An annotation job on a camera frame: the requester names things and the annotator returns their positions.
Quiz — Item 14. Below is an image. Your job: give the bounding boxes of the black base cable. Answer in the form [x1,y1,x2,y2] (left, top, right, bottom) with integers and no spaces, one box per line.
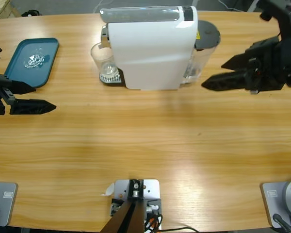
[273,213,291,233]

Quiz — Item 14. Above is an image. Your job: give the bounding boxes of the white paper scrap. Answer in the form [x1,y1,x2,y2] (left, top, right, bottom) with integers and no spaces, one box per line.
[101,183,115,197]

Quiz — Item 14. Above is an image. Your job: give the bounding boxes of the metal drip tray grate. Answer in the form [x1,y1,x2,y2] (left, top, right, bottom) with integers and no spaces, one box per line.
[99,72,123,84]

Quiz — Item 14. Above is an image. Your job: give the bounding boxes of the clear water tank dark lid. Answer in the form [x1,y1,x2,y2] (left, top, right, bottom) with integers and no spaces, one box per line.
[180,20,222,87]

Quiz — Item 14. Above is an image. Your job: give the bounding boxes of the black mount cable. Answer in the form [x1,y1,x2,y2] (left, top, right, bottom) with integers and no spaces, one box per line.
[160,227,199,233]

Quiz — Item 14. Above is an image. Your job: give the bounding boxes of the orange white cable bundle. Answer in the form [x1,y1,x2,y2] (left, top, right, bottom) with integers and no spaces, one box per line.
[144,215,163,231]

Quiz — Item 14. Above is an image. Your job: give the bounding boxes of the clear drinking glass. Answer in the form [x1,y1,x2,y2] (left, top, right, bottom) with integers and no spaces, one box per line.
[90,42,119,82]

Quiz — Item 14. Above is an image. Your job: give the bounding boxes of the grey coffee machine lever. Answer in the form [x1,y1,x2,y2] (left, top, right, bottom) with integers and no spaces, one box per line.
[99,6,182,24]

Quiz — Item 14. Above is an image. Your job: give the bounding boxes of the white mount block dark post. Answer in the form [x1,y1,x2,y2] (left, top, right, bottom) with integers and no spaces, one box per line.
[99,179,163,233]

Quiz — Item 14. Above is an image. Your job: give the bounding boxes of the white capsule coffee machine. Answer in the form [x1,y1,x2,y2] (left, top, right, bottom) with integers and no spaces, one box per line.
[98,5,199,92]

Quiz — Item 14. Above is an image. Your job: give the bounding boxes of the teal plastic tray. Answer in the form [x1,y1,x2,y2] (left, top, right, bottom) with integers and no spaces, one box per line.
[3,37,60,88]

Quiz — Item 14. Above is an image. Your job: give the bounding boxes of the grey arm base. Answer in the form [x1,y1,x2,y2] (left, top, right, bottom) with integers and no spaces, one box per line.
[0,181,18,227]
[260,179,291,229]

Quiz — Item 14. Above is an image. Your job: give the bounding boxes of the white floor cable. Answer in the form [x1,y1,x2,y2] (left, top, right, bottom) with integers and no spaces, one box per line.
[218,0,243,12]
[93,0,105,13]

